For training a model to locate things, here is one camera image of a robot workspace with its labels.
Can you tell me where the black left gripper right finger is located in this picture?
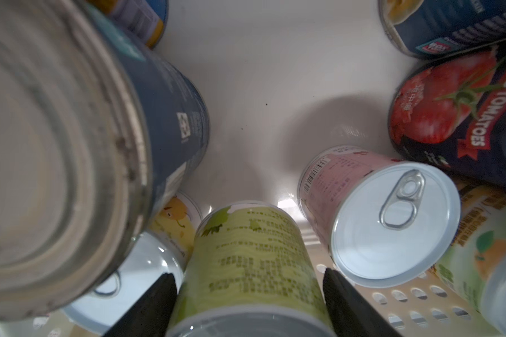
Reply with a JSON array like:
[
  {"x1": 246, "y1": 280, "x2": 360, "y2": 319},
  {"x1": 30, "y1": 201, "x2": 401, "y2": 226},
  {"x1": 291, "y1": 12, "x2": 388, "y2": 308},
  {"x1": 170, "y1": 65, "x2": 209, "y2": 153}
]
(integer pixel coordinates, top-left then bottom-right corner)
[{"x1": 323, "y1": 268, "x2": 401, "y2": 337}]

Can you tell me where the yellow label small can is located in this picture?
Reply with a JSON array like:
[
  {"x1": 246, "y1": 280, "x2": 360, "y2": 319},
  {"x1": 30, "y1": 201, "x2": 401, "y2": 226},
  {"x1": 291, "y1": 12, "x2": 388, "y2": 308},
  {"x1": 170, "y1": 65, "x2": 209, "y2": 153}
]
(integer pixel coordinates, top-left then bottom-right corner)
[{"x1": 63, "y1": 192, "x2": 202, "y2": 336}]

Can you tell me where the green label small can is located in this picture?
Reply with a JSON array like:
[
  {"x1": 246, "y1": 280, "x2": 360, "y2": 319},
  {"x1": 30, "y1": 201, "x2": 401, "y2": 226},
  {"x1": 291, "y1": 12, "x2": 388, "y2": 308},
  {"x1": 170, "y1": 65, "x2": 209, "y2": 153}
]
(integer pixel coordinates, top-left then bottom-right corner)
[{"x1": 167, "y1": 201, "x2": 335, "y2": 336}]

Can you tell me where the dark navy tall can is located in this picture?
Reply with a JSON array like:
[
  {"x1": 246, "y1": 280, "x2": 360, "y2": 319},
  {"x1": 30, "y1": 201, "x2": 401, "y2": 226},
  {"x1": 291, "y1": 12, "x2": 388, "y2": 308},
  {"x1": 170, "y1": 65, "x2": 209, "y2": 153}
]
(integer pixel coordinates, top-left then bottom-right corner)
[{"x1": 387, "y1": 41, "x2": 506, "y2": 188}]

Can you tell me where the pink label small can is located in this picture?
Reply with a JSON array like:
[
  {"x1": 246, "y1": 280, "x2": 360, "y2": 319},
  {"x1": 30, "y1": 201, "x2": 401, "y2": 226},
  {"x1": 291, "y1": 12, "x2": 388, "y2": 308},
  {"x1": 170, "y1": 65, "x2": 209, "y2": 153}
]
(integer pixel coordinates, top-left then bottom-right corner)
[{"x1": 297, "y1": 145, "x2": 461, "y2": 289}]

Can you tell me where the white perforated plastic basket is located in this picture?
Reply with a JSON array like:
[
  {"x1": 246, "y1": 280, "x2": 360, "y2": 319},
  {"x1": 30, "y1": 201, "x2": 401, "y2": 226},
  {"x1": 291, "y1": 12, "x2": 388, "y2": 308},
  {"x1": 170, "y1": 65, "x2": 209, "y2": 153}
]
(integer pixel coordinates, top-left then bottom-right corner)
[{"x1": 0, "y1": 0, "x2": 503, "y2": 337}]

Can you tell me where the blue label soup can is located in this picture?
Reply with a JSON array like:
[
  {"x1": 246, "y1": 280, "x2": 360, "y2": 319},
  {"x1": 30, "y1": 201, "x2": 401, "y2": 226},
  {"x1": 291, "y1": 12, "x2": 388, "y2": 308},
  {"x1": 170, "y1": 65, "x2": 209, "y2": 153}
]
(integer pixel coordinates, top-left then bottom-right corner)
[{"x1": 378, "y1": 0, "x2": 506, "y2": 59}]

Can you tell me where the orange green lidded can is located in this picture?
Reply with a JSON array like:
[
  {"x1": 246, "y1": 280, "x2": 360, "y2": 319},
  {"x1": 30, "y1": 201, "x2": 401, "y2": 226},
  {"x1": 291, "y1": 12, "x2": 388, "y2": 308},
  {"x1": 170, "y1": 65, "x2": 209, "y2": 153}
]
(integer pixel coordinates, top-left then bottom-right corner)
[{"x1": 430, "y1": 176, "x2": 506, "y2": 336}]

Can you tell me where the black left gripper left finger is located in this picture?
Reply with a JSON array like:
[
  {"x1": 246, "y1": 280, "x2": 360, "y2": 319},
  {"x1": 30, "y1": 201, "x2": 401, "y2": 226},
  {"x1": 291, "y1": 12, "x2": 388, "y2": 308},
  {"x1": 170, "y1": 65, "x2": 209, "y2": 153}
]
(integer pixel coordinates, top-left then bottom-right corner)
[{"x1": 103, "y1": 273, "x2": 178, "y2": 337}]

